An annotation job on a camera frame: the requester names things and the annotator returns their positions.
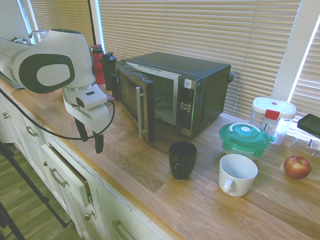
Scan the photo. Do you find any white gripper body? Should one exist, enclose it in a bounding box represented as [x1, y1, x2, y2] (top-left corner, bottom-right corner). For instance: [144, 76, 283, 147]
[62, 87, 111, 135]

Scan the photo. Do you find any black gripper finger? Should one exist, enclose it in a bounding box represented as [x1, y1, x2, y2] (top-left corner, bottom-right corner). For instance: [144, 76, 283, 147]
[74, 117, 89, 142]
[94, 133, 105, 154]

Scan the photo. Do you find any black steel microwave body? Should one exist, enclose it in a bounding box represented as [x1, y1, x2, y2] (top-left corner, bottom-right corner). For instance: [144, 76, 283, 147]
[120, 51, 232, 139]

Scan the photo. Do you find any white cabinet drawer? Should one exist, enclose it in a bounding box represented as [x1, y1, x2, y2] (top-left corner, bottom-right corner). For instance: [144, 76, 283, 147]
[40, 143, 93, 209]

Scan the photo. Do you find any tall black shaker bottle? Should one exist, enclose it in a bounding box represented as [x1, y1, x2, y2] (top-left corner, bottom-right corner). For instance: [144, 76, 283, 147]
[100, 52, 117, 91]

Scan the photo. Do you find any red water bottle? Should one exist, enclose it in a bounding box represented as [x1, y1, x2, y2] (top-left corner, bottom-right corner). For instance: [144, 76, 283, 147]
[90, 43, 106, 85]

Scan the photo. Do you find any white kitchen cabinet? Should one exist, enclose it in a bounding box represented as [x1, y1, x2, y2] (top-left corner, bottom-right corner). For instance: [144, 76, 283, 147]
[0, 92, 161, 240]

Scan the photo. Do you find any black ceramic mug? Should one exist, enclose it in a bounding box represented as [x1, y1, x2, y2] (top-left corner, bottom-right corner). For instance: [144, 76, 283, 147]
[168, 140, 198, 181]

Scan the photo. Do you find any chrome kitchen faucet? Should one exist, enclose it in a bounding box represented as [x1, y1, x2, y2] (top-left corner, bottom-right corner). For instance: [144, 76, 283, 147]
[27, 29, 50, 46]

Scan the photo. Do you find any narrow beige window blind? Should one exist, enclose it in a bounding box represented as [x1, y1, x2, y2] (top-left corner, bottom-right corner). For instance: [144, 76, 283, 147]
[28, 0, 94, 48]

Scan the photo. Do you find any wide beige window blind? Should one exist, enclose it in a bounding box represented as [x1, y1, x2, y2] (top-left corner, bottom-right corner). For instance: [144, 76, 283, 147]
[98, 0, 302, 122]

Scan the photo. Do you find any white ceramic mug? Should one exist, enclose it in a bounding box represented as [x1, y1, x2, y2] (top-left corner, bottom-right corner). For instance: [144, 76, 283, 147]
[218, 153, 259, 198]

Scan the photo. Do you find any round green-lidded food container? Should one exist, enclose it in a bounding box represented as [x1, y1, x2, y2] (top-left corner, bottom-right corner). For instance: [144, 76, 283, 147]
[218, 122, 276, 161]

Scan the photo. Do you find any clear container white red-clip lid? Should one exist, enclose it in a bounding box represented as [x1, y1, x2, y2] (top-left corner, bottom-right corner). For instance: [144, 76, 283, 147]
[248, 96, 297, 146]

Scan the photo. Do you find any red apple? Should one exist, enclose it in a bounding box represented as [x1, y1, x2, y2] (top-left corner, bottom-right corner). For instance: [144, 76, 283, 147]
[283, 155, 313, 180]

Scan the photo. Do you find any clear plastic bag with label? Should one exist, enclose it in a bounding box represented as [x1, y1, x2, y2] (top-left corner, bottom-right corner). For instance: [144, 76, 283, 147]
[291, 129, 320, 159]

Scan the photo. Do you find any flat black device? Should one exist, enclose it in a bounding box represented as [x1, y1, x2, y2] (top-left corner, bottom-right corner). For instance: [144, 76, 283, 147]
[296, 113, 320, 139]

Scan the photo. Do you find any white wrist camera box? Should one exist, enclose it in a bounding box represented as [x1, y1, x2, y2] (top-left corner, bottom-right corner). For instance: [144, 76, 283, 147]
[75, 85, 109, 111]

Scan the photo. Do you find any microwave door with handle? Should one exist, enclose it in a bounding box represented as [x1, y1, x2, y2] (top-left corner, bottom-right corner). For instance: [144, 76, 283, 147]
[115, 60, 157, 144]

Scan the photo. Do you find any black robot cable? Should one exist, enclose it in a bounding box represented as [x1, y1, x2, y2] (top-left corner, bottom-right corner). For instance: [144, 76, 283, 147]
[0, 88, 116, 141]

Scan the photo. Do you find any brushed metal drawer handle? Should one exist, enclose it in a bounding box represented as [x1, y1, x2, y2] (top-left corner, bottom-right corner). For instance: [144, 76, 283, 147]
[25, 125, 39, 138]
[111, 219, 132, 240]
[48, 167, 69, 188]

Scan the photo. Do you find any black camera tripod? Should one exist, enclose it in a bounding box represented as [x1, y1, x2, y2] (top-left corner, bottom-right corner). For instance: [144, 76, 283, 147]
[0, 139, 72, 240]

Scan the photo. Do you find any beige blind beside white frame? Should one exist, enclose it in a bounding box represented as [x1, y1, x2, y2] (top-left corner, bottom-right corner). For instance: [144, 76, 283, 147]
[287, 32, 320, 137]

